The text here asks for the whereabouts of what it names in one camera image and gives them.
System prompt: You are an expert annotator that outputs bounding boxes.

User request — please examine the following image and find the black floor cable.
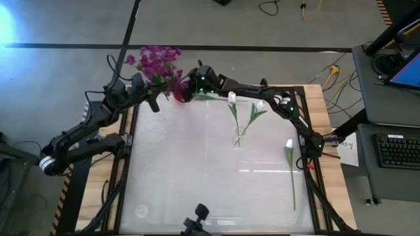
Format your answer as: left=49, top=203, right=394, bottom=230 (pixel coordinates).
left=258, top=0, right=280, bottom=16

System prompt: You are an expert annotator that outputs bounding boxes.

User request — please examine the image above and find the grey laptop desk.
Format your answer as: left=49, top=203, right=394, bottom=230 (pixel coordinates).
left=351, top=42, right=420, bottom=128

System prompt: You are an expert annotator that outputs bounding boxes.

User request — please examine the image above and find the yellow floor cable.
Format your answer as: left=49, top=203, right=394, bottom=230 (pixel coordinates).
left=301, top=0, right=324, bottom=21

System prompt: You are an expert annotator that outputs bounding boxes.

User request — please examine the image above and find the grey keyboard desk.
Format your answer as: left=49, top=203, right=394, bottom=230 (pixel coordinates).
left=356, top=123, right=420, bottom=203

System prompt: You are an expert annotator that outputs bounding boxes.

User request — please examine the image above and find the black desk leg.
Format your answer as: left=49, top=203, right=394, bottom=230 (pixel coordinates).
left=331, top=108, right=368, bottom=140

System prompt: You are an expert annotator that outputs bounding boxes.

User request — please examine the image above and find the black articulated mount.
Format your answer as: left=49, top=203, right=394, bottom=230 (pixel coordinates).
left=179, top=203, right=211, bottom=236

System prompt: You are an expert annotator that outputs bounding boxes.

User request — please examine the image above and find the orange black hazard strip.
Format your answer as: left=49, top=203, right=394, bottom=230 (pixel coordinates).
left=375, top=0, right=394, bottom=26

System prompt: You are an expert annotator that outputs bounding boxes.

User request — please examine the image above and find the grey metal stand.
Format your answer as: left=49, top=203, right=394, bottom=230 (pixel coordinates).
left=0, top=130, right=43, bottom=236

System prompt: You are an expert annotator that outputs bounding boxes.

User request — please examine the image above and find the red glass vase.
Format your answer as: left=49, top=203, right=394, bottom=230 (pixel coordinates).
left=173, top=81, right=194, bottom=104

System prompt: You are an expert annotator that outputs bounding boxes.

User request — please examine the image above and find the black diagonal pole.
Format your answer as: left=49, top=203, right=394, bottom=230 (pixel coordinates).
left=364, top=3, right=420, bottom=56

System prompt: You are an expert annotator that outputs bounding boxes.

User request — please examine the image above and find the yellow plug cable bundle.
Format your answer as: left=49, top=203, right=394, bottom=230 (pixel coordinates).
left=321, top=64, right=348, bottom=99

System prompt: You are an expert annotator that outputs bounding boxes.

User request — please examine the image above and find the laptop with blue screen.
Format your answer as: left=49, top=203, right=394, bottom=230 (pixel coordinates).
left=388, top=49, right=420, bottom=92

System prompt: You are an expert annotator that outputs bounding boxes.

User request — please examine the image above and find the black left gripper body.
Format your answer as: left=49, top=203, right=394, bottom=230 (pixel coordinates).
left=130, top=72, right=162, bottom=113

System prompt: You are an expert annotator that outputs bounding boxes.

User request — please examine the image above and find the black computer keyboard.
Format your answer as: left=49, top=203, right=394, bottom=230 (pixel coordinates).
left=373, top=133, right=420, bottom=170

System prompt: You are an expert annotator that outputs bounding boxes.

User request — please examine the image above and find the white glossy table sheet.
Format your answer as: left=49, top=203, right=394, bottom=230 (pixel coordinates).
left=118, top=91, right=316, bottom=234

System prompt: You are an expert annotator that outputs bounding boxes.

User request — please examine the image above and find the magenta artificial flower bunch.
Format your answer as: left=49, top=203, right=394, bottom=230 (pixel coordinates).
left=124, top=45, right=183, bottom=87
left=167, top=68, right=190, bottom=94

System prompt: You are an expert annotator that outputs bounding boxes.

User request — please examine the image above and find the black metal table frame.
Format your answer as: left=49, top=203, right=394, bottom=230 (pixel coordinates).
left=78, top=83, right=365, bottom=236

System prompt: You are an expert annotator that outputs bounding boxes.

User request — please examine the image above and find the white paper sheet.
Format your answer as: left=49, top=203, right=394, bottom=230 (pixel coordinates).
left=336, top=132, right=360, bottom=167

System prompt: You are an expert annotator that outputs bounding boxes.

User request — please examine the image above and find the clear glass vase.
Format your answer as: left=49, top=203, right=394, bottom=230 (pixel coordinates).
left=232, top=126, right=246, bottom=149

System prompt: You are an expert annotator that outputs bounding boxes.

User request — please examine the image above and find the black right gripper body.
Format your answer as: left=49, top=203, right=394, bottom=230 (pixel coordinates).
left=193, top=60, right=221, bottom=99

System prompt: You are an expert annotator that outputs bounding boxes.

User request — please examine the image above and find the black hazard-striped base plate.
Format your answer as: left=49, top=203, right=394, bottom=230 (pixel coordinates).
left=49, top=100, right=99, bottom=236

